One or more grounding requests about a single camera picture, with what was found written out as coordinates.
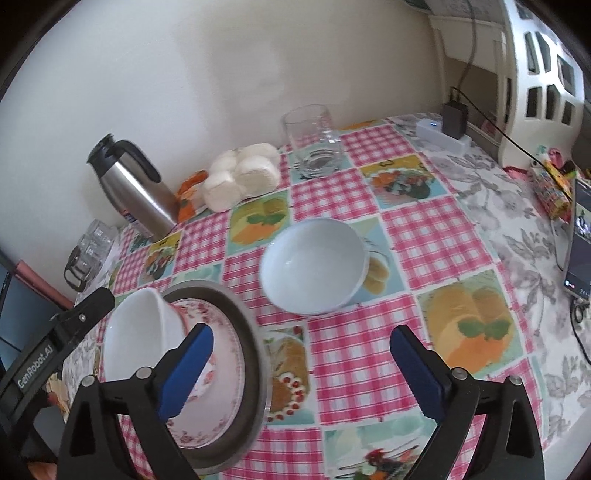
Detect floral porcelain plate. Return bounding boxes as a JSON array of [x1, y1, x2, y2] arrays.
[[167, 299, 245, 449]]

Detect small white bowl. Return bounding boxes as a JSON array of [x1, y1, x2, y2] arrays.
[[102, 288, 187, 381]]

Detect large steel plate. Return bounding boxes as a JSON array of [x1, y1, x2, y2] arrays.
[[163, 280, 271, 477]]

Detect checkered picture tablecloth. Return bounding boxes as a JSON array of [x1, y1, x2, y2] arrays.
[[59, 112, 591, 480]]

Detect glass cups on tray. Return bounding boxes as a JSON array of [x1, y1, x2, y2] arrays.
[[63, 219, 118, 293]]

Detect light blue bowl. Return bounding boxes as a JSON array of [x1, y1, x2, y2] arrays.
[[259, 218, 369, 316]]

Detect smartphone on stand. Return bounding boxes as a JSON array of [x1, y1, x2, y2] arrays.
[[564, 178, 591, 301]]

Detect orange snack packet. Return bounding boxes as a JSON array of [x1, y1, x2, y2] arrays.
[[176, 170, 208, 223]]

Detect steel thermos jug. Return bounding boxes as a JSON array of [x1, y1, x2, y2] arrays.
[[87, 134, 179, 241]]

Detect bag of white buns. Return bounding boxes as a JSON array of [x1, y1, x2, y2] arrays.
[[201, 143, 281, 212]]

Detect colourful snack tube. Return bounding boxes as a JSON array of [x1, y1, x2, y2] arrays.
[[528, 168, 572, 223]]

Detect white power strip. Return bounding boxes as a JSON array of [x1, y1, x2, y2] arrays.
[[416, 118, 472, 156]]

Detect clear glass mug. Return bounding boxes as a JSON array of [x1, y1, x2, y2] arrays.
[[281, 104, 344, 179]]

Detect black charger adapter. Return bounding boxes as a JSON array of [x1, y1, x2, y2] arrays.
[[442, 87, 469, 140]]

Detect white lattice basket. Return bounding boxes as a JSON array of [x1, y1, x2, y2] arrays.
[[499, 1, 590, 168]]

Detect white shelf cabinet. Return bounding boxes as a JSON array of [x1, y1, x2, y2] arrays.
[[427, 1, 513, 160]]

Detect black charger cable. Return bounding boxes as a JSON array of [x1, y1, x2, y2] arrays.
[[450, 0, 551, 167]]

